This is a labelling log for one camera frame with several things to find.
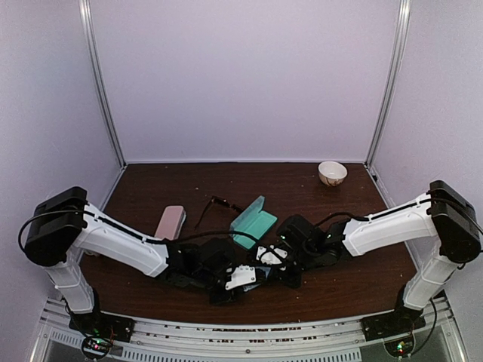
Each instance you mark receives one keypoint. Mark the aluminium frame post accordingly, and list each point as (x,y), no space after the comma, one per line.
(100,88)
(398,51)

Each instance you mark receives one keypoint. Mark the white ceramic bowl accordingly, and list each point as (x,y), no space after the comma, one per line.
(332,173)

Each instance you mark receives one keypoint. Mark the pink glasses case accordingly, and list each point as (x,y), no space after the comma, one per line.
(171,222)

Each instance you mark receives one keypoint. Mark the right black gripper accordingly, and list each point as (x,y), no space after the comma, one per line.
(293,282)

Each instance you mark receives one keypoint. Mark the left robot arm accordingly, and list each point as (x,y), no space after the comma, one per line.
(68,222)

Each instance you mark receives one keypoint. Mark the grey-blue glasses case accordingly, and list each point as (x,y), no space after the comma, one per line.
(252,224)

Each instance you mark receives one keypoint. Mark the right aluminium frame post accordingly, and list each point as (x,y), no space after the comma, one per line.
(398,51)

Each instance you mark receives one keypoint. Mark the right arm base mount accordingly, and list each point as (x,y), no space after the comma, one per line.
(388,328)

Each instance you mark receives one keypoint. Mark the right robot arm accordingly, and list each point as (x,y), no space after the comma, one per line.
(440,212)

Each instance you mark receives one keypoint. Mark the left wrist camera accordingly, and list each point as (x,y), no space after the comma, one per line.
(240,276)

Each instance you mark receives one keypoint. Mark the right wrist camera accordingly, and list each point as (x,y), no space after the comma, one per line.
(271,255)

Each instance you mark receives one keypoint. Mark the patterned mug orange inside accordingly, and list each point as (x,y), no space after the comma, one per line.
(92,253)

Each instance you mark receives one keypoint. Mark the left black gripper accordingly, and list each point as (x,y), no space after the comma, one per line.
(216,299)

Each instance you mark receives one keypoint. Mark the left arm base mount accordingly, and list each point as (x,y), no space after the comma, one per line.
(100,335)

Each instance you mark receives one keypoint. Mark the light blue cloth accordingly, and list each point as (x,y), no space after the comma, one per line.
(262,274)

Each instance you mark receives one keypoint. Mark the left aluminium frame post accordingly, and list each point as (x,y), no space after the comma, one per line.
(100,88)

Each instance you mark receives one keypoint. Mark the aluminium front rail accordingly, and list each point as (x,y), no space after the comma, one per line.
(341,339)

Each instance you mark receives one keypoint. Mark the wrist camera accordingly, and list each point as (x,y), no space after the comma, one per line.
(240,276)
(271,255)

